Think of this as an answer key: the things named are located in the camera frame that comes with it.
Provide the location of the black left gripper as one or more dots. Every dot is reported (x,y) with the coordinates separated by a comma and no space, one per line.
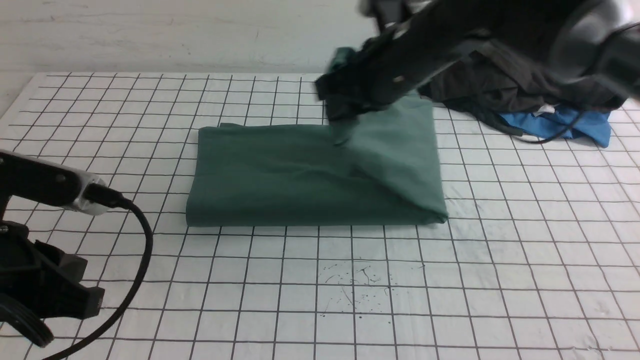
(39,281)

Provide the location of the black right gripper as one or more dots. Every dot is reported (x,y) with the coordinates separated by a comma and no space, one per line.
(356,120)

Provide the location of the green long-sleeve top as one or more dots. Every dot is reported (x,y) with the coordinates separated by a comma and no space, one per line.
(380,168)

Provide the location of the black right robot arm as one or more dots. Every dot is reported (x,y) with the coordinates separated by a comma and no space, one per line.
(571,39)

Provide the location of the dark grey-brown garment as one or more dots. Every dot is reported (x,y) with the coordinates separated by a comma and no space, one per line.
(506,82)

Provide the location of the blue garment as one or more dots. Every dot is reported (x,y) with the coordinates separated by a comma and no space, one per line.
(564,121)

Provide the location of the white grid-pattern table cloth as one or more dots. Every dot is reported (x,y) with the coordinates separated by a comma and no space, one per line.
(539,260)

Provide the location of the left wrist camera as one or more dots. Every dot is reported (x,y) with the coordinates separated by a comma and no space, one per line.
(46,182)

